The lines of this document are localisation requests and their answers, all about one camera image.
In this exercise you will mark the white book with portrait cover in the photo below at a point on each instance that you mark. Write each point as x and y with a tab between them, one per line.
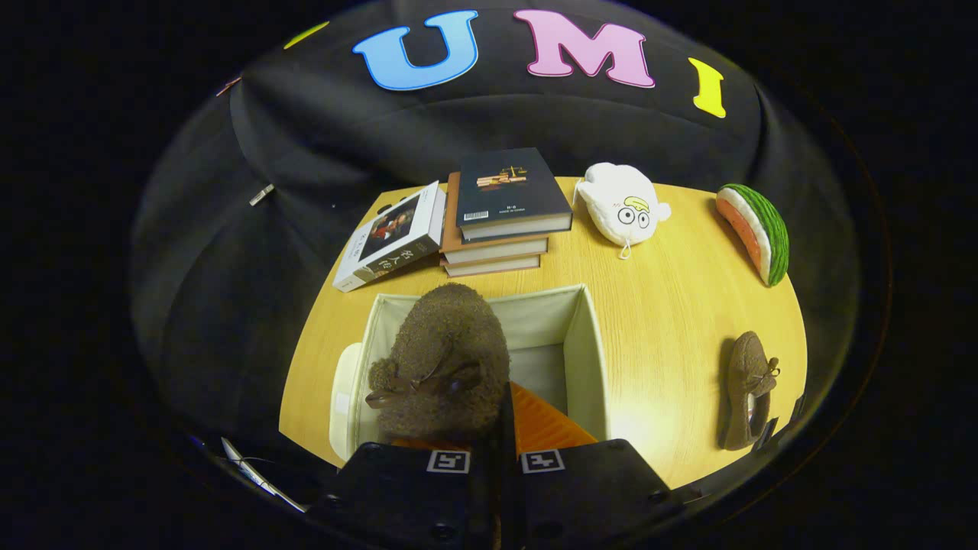
390	241

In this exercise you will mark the watermelon slice plush toy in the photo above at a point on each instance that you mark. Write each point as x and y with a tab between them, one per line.
764	229

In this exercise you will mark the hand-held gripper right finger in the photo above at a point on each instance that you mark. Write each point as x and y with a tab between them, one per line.
596	489

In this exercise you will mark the brown book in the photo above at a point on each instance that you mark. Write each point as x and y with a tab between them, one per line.
493	265
497	250

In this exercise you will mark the brown fuzzy shoe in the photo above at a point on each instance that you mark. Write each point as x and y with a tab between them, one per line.
451	344
747	374

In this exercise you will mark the grey fabric storage box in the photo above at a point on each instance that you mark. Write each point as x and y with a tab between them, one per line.
584	367

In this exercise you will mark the dark blue book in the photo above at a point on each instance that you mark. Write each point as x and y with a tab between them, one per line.
512	187

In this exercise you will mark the pink cloth clip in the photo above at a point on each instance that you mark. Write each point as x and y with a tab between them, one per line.
228	85

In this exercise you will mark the white plush toy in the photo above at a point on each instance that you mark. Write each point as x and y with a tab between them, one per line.
619	198

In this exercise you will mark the dark grey bracket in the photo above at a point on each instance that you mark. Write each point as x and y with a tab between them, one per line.
775	431

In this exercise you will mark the white cloth clip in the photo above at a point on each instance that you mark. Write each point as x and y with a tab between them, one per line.
261	194

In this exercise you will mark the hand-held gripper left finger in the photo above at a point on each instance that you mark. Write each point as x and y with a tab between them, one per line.
412	496

